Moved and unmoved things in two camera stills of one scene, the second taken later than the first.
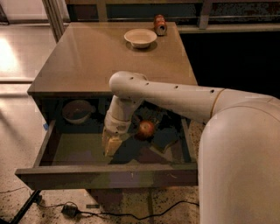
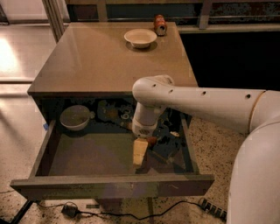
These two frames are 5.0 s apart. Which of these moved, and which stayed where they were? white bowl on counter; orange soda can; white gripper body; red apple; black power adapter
Moved: red apple; white gripper body
Stayed: orange soda can; white bowl on counter; black power adapter
